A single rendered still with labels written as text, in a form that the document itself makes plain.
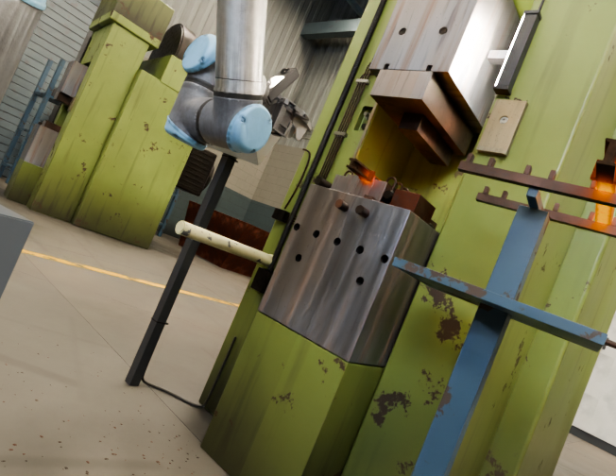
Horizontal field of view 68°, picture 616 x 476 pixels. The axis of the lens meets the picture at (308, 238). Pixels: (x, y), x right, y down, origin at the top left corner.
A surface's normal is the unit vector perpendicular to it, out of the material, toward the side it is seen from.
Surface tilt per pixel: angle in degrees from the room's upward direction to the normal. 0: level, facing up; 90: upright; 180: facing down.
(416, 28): 90
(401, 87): 90
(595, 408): 90
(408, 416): 90
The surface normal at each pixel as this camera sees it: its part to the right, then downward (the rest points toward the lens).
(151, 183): 0.61, 0.22
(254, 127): 0.74, 0.37
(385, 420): -0.58, -0.28
